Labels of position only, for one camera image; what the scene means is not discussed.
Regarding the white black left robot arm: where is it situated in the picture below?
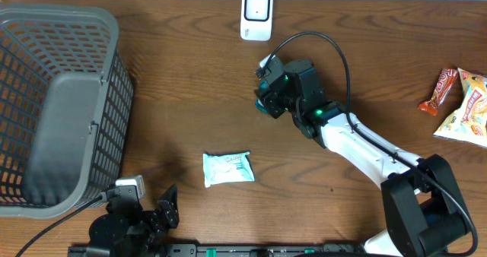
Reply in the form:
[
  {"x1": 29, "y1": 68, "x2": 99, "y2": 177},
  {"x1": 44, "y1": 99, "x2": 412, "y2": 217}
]
[{"x1": 84, "y1": 185, "x2": 180, "y2": 257}]

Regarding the yellow snack bag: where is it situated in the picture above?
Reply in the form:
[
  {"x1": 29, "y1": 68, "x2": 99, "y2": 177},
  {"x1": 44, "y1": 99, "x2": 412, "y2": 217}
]
[{"x1": 434, "y1": 68, "x2": 486, "y2": 148}]

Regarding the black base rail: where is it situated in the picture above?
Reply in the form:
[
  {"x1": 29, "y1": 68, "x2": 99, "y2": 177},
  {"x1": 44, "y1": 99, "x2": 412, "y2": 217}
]
[{"x1": 67, "y1": 243, "x2": 385, "y2": 257}]

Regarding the grey plastic basket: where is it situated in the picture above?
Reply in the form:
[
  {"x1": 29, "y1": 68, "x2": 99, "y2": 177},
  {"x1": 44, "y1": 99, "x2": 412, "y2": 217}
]
[{"x1": 1, "y1": 4, "x2": 134, "y2": 219}]

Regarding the white barcode scanner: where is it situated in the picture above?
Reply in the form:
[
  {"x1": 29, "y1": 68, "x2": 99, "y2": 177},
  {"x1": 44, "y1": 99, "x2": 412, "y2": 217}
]
[{"x1": 240, "y1": 0, "x2": 273, "y2": 41}]

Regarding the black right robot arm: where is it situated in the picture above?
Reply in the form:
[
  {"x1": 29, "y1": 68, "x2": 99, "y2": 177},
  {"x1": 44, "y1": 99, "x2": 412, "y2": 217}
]
[{"x1": 256, "y1": 56, "x2": 472, "y2": 256}]

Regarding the black left camera cable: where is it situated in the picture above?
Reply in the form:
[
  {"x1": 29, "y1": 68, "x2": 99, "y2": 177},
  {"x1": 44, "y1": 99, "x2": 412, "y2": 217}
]
[{"x1": 14, "y1": 190, "x2": 115, "y2": 257}]

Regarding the black right camera cable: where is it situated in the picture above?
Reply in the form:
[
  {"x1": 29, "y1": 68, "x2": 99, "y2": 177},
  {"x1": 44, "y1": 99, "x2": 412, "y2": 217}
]
[{"x1": 262, "y1": 30, "x2": 479, "y2": 257}]

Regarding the white tissue pack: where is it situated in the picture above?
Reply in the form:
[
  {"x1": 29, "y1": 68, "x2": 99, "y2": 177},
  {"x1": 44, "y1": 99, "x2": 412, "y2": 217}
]
[{"x1": 202, "y1": 151, "x2": 255, "y2": 188}]

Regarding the red chocolate bar wrapper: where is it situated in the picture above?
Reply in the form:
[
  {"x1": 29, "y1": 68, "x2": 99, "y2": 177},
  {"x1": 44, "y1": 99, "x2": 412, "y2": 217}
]
[{"x1": 418, "y1": 68, "x2": 459, "y2": 116}]

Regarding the black camera cable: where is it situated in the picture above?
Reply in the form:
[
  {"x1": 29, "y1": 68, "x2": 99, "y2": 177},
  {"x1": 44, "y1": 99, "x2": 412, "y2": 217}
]
[
  {"x1": 262, "y1": 30, "x2": 479, "y2": 257},
  {"x1": 14, "y1": 190, "x2": 115, "y2": 257}
]

